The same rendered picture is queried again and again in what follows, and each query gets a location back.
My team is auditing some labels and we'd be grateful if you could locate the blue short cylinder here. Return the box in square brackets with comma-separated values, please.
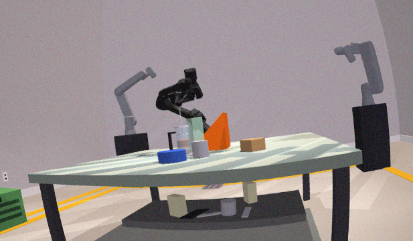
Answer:
[157, 149, 187, 163]

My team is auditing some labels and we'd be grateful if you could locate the glass coffee press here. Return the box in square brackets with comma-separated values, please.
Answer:
[168, 100, 192, 156]

